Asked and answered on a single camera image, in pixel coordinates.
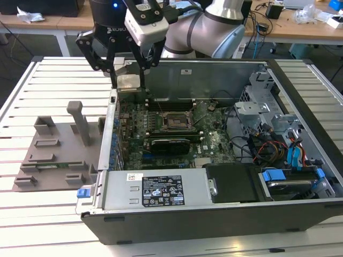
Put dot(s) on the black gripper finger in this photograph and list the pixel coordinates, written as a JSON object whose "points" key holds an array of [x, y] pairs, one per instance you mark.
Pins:
{"points": [[89, 53], [144, 63]]}

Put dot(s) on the silver CPU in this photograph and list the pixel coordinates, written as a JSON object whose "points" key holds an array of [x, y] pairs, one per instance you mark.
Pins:
{"points": [[128, 81]]}

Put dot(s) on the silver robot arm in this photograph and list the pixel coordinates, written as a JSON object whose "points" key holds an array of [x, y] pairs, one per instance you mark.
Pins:
{"points": [[203, 29]]}

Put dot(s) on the CPU socket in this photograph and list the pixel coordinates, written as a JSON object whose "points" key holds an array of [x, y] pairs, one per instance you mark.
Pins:
{"points": [[174, 121]]}

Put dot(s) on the grey case latch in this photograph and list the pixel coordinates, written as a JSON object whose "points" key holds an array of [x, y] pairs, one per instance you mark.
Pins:
{"points": [[120, 63]]}

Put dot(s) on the wooden desk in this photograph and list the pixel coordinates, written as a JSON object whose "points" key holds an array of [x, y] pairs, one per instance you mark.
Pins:
{"points": [[294, 30], [53, 22]]}

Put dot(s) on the black monitor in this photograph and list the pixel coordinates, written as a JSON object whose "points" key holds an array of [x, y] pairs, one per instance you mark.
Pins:
{"points": [[53, 6]]}

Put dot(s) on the crumpled white paper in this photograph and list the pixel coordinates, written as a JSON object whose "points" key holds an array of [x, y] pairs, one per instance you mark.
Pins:
{"points": [[29, 16]]}

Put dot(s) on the coin cell battery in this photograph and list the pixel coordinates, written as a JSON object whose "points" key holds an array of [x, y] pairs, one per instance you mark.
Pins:
{"points": [[211, 107]]}

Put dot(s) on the black graphics card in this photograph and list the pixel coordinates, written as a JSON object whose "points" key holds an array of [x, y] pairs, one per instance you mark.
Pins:
{"points": [[170, 147]]}

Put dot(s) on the blue expansion slot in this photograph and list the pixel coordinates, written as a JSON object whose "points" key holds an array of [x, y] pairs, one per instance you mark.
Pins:
{"points": [[147, 156]]}

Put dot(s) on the white power strip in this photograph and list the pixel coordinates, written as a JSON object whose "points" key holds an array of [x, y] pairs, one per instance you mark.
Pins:
{"points": [[240, 51]]}

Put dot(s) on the green motherboard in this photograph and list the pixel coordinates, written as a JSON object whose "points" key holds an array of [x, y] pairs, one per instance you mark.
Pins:
{"points": [[214, 134]]}

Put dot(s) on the brown parts rack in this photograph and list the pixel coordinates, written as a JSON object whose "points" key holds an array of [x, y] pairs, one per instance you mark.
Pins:
{"points": [[67, 155]]}

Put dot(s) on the metal drive cage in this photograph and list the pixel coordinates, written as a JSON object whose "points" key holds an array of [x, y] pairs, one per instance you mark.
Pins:
{"points": [[250, 107]]}

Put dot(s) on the small silver heatsink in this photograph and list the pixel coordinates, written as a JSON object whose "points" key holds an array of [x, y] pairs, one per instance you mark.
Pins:
{"points": [[202, 162]]}

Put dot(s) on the black speaker box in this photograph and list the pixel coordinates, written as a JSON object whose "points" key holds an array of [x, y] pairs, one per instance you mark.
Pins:
{"points": [[248, 6]]}

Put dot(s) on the black power adapter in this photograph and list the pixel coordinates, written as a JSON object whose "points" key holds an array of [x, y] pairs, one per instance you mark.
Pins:
{"points": [[263, 28]]}

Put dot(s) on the grey power supply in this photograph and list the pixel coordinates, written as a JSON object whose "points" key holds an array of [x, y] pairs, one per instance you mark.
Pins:
{"points": [[118, 187]]}

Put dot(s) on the black chair caster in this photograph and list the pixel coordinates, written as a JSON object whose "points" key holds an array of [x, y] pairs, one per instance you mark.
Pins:
{"points": [[272, 50]]}

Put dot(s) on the small black box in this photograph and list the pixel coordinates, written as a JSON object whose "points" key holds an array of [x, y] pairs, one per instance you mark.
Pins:
{"points": [[274, 11]]}

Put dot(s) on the black plastic shroud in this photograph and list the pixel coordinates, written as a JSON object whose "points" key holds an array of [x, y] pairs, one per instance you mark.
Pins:
{"points": [[230, 183]]}

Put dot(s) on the teal box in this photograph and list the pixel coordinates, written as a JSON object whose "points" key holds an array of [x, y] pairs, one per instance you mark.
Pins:
{"points": [[298, 51]]}

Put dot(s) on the silver laptop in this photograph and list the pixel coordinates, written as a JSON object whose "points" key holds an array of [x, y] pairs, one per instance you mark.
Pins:
{"points": [[297, 3]]}

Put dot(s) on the clear plastic bags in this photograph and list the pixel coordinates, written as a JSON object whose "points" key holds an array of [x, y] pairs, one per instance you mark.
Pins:
{"points": [[305, 14]]}

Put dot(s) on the blue disk carrier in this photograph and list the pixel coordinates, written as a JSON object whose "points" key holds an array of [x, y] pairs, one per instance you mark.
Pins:
{"points": [[273, 176]]}

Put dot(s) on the black PC case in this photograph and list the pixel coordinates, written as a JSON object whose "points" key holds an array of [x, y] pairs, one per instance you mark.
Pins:
{"points": [[214, 225]]}

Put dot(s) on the silver hard disk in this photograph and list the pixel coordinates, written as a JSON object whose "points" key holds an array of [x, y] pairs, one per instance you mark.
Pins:
{"points": [[290, 188]]}

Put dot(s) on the blue box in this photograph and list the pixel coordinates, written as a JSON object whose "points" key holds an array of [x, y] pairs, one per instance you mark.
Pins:
{"points": [[336, 5]]}

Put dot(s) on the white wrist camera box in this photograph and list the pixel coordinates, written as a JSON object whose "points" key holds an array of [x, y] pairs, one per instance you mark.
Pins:
{"points": [[147, 29]]}

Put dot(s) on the metal drive bracket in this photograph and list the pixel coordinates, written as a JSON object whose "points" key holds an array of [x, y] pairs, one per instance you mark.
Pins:
{"points": [[285, 121]]}

